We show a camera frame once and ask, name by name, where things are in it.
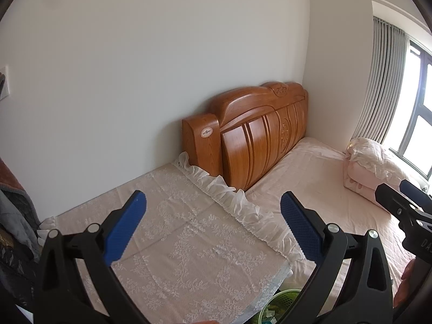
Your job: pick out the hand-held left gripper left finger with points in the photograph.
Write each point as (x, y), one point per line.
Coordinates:
(125, 227)

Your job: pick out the person's right hand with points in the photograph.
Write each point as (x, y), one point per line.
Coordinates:
(405, 287)

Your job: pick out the white lace tablecloth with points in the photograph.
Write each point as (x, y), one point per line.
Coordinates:
(189, 243)

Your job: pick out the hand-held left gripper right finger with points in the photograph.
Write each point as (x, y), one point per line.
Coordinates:
(300, 227)

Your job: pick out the brown cloth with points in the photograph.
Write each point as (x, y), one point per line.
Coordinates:
(10, 173)

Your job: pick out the white ruffled pillow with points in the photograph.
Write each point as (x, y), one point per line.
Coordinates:
(374, 155)

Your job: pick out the folded pink quilt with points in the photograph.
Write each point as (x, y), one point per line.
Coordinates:
(364, 182)

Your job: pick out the bed with pink sheet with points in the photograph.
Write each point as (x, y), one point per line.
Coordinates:
(320, 182)

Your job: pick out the dark cloth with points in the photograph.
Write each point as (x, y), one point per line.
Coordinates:
(17, 270)

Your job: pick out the carved wooden headboard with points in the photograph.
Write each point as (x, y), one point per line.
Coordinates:
(256, 135)

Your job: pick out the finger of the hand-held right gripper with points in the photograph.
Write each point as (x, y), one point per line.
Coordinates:
(391, 199)
(416, 192)

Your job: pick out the green mesh wastebasket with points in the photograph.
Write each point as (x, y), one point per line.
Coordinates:
(287, 302)

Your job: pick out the dark framed window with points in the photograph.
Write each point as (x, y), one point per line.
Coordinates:
(418, 114)

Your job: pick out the grey pleated curtain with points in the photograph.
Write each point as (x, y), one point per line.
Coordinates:
(381, 81)

